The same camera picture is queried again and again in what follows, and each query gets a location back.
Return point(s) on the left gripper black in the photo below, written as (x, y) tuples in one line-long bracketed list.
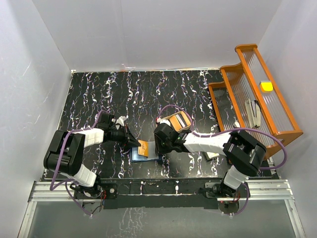
[(128, 138)]

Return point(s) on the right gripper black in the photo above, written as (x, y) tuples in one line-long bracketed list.
[(159, 148)]

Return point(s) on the blue leather card holder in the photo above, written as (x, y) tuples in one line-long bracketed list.
[(153, 156)]

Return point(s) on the beige oval card tray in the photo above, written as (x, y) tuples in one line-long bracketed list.
[(185, 116)]

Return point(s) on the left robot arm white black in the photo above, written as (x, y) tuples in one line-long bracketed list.
[(65, 153)]

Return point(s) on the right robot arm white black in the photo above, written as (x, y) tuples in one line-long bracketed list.
[(245, 152)]

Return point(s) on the stack of credit cards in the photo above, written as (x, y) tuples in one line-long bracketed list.
[(178, 122)]

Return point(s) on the white small carton box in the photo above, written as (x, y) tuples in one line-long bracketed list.
[(210, 155)]

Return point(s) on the white item on lower shelf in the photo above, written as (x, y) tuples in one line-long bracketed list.
[(237, 124)]

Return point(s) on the orange wooden tiered shelf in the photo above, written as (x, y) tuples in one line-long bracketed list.
[(240, 82)]

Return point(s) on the yellow sticky note block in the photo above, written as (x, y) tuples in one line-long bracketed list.
[(266, 86)]

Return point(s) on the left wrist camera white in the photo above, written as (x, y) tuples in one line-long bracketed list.
[(120, 122)]

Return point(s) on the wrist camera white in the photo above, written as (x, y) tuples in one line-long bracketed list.
[(120, 122), (160, 121)]

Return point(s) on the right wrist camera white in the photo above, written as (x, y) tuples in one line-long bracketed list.
[(160, 121)]

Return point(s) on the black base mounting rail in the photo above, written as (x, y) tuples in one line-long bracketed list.
[(208, 193)]

